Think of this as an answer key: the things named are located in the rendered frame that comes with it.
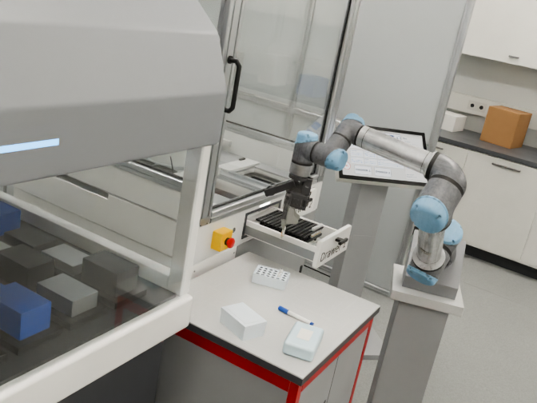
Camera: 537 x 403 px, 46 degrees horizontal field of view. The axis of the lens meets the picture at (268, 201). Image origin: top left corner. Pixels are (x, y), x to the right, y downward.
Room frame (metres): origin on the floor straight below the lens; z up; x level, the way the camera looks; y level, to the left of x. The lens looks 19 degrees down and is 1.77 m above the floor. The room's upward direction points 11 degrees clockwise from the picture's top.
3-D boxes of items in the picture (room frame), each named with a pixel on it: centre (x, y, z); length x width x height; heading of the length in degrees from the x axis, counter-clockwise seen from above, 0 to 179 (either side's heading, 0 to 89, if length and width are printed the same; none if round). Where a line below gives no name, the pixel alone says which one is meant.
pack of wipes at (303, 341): (1.69, -0.19, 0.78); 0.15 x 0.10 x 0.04; 166
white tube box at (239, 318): (1.73, 0.01, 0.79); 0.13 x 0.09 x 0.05; 43
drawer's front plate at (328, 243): (2.29, -0.28, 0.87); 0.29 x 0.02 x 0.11; 153
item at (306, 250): (2.39, -0.09, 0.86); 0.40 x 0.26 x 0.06; 63
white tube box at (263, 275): (2.10, -0.06, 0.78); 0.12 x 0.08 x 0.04; 81
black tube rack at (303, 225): (2.38, -0.10, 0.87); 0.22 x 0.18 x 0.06; 63
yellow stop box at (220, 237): (2.14, 0.14, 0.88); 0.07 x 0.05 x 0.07; 153
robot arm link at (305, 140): (2.12, -0.09, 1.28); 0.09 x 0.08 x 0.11; 56
